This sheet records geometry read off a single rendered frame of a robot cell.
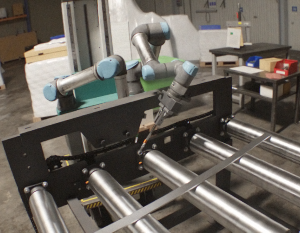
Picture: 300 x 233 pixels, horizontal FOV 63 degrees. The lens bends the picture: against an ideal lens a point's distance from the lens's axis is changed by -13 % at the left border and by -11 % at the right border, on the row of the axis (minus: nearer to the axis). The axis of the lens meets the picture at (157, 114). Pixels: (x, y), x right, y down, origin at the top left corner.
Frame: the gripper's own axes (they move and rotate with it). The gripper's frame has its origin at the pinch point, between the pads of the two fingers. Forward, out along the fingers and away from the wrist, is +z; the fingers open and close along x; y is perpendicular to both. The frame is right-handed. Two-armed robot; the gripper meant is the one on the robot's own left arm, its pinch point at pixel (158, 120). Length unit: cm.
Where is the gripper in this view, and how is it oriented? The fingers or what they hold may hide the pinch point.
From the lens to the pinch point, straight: 133.8
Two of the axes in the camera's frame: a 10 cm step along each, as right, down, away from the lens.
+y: -7.5, -2.8, -6.0
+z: -5.0, 8.3, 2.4
